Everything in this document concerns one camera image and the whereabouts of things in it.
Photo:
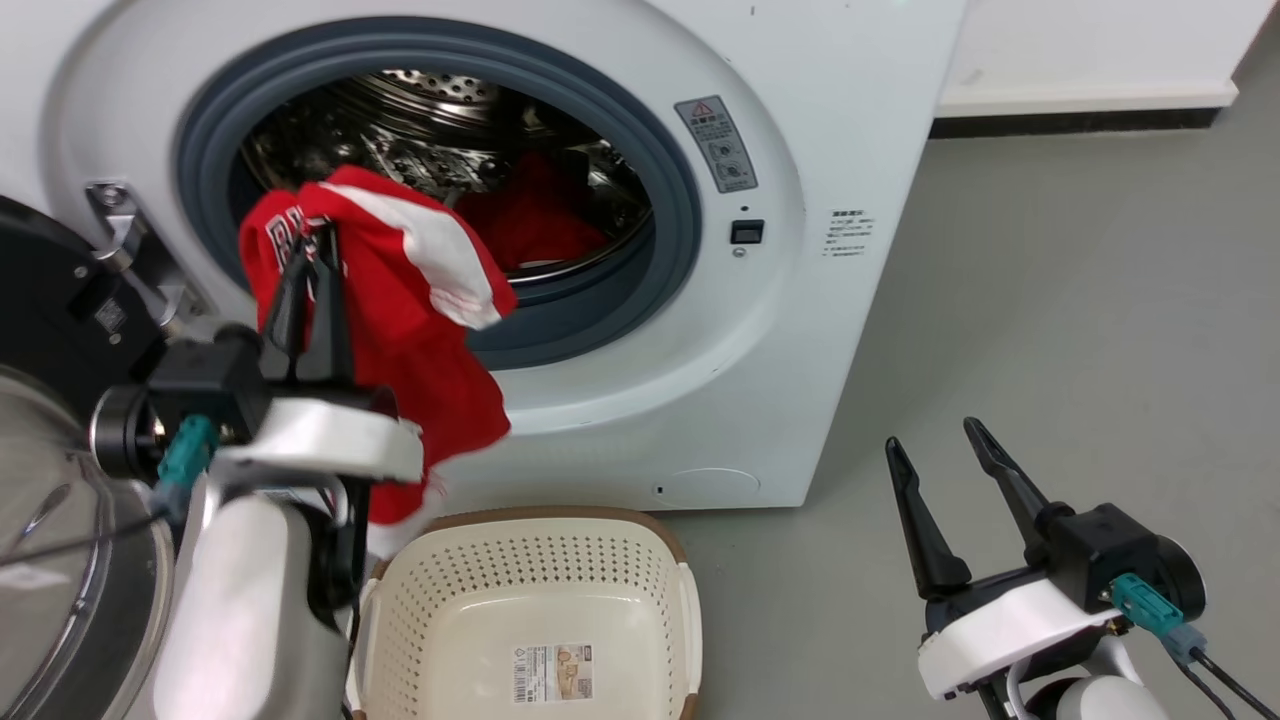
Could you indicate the grey rubber door gasket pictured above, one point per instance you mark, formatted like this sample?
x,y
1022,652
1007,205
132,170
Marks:
x,y
662,285

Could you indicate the steel washing machine drum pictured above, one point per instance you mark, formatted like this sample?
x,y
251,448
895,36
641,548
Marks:
x,y
420,110

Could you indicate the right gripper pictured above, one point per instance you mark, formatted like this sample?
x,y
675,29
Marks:
x,y
1090,560

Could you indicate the cream perforated laundry basket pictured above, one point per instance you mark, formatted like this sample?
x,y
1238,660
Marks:
x,y
530,600

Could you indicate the round filter cover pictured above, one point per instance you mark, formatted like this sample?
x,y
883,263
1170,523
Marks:
x,y
708,487

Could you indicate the white front-load washing machine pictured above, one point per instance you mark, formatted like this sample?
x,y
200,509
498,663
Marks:
x,y
800,350

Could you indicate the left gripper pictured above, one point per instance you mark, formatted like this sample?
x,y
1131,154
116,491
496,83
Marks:
x,y
300,430

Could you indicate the white text label sticker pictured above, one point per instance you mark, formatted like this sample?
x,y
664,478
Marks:
x,y
848,233

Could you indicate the red garment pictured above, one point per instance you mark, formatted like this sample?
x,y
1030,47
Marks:
x,y
530,225

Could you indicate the basket product label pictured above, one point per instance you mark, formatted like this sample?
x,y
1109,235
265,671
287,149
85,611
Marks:
x,y
552,673

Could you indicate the grey warning sticker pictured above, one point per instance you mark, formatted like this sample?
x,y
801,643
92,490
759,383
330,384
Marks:
x,y
716,145

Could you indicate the metal door hinge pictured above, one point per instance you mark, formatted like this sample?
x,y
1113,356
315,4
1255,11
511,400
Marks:
x,y
122,215

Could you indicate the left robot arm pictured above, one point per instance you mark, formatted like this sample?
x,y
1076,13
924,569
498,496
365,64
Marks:
x,y
240,610

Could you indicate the black door latch socket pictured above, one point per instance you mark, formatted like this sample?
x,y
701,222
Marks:
x,y
747,232

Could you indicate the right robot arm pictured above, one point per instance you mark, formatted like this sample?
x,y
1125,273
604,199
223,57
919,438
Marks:
x,y
1100,700

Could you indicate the washing machine glass door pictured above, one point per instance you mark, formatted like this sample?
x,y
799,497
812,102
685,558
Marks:
x,y
40,300

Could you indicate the white skirting ledge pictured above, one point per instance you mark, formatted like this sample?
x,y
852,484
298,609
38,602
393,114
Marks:
x,y
1085,98

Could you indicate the red and white jersey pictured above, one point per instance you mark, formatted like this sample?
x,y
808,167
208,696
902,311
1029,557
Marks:
x,y
400,330

